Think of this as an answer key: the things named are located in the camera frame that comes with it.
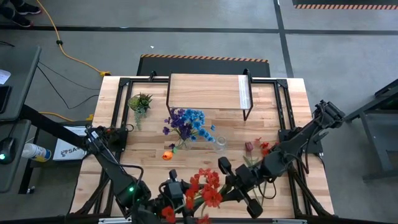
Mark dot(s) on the purple artificial flower bunch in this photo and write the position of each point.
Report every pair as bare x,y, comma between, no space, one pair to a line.
180,124

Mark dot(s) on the red artificial flower bunch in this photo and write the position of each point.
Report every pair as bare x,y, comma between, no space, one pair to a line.
264,145
211,196

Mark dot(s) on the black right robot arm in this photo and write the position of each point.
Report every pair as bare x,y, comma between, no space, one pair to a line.
298,139

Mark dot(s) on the black desk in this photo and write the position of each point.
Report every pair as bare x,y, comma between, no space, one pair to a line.
21,81

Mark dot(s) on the green succulent plant in pot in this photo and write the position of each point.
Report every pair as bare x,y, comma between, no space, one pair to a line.
140,102

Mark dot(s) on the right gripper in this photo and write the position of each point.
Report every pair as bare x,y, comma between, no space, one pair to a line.
245,179

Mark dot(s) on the person's foot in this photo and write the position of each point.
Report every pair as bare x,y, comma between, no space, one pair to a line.
28,7
18,20

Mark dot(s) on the smooth clear glass vase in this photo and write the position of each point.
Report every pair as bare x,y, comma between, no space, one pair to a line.
185,145

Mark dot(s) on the textured clear glass vase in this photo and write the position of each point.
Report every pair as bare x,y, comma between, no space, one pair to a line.
221,143

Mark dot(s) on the dark metal stand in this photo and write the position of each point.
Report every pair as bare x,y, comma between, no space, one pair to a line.
370,107

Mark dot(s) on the black phone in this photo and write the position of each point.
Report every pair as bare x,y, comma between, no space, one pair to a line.
3,99

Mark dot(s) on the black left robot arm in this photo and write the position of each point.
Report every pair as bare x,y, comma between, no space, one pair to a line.
112,165

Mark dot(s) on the wooden shelf with black frame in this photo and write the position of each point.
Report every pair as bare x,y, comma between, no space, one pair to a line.
205,91

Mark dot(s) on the white spray bottle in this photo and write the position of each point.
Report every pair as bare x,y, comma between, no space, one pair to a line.
35,152

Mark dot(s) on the dark pink artificial tulip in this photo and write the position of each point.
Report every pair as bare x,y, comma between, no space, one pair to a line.
249,147

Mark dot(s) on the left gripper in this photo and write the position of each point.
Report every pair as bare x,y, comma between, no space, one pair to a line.
174,193

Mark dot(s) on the blue artificial flower bunch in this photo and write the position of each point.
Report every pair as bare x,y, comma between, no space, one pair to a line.
194,119

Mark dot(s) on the white cardboard box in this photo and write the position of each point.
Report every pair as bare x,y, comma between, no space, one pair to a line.
66,151

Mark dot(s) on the orange artificial tulip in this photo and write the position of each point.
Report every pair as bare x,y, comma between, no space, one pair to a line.
168,155

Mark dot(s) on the black computer mouse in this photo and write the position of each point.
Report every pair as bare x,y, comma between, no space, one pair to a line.
7,151

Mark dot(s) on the black hazard-striped floor mat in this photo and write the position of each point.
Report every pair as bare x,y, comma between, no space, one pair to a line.
342,3
202,67

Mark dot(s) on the white paper sheet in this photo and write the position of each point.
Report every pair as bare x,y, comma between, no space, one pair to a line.
3,76

